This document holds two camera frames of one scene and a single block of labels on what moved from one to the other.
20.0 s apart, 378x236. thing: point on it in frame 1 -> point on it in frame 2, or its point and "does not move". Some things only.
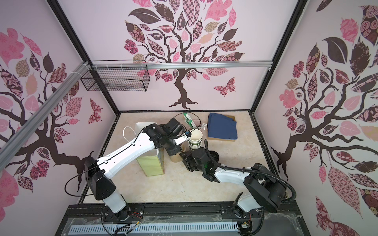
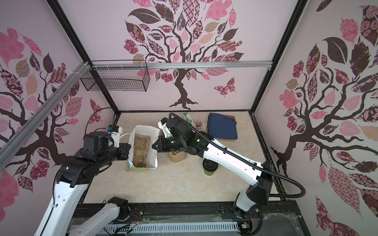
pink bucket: [197, 122] does not move
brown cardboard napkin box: [214, 138] does not move
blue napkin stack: [222, 127] does not move
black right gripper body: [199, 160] -> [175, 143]
